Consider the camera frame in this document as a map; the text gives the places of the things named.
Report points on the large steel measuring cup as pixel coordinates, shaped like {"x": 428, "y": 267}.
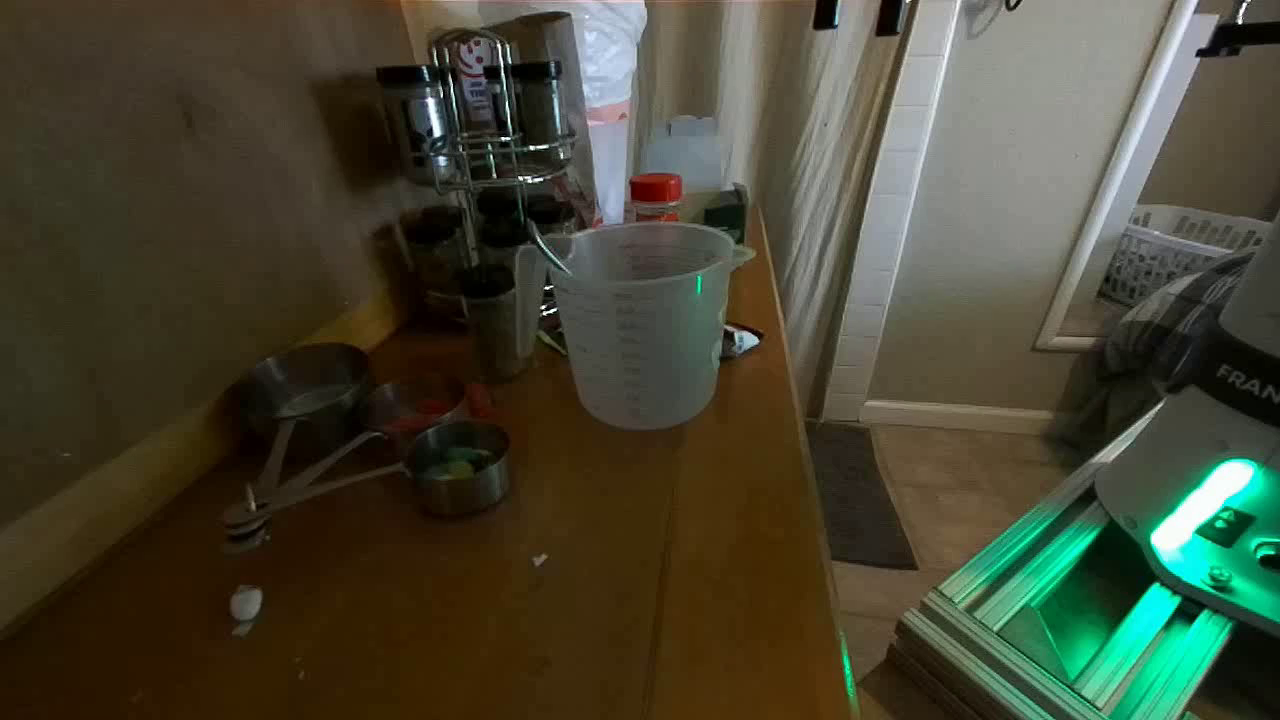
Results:
{"x": 304, "y": 385}

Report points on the aluminium profile frame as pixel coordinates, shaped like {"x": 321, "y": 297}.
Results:
{"x": 1043, "y": 612}

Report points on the translucent plastic measuring jug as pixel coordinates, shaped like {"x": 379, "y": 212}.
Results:
{"x": 645, "y": 333}

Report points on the white door frame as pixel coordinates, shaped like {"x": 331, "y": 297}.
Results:
{"x": 892, "y": 203}

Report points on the small white lump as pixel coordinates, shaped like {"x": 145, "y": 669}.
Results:
{"x": 246, "y": 607}

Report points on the dark floor mat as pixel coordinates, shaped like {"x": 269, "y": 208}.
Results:
{"x": 859, "y": 498}

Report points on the red-lidded jar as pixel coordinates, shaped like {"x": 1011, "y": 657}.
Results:
{"x": 659, "y": 197}

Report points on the black overhead bracket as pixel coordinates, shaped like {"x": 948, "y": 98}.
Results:
{"x": 1241, "y": 33}

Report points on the translucent plastic container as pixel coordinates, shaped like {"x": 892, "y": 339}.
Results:
{"x": 686, "y": 148}

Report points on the chrome circular spice rack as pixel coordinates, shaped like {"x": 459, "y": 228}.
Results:
{"x": 481, "y": 148}

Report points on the plaid cloth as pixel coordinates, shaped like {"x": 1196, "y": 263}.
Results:
{"x": 1144, "y": 347}

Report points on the black-lidded spice jar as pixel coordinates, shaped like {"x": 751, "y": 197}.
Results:
{"x": 500, "y": 223}
{"x": 554, "y": 217}
{"x": 433, "y": 263}

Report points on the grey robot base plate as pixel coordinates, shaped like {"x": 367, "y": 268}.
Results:
{"x": 1201, "y": 520}

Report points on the white-framed mirror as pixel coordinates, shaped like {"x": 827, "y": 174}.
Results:
{"x": 1115, "y": 174}

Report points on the Franka robot arm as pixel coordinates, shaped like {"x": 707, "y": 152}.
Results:
{"x": 1246, "y": 333}

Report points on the green tea box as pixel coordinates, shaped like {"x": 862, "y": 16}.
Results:
{"x": 725, "y": 212}

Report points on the metal measuring cups set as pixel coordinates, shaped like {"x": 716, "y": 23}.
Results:
{"x": 461, "y": 468}

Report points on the white laundry basket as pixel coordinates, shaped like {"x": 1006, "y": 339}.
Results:
{"x": 1173, "y": 247}

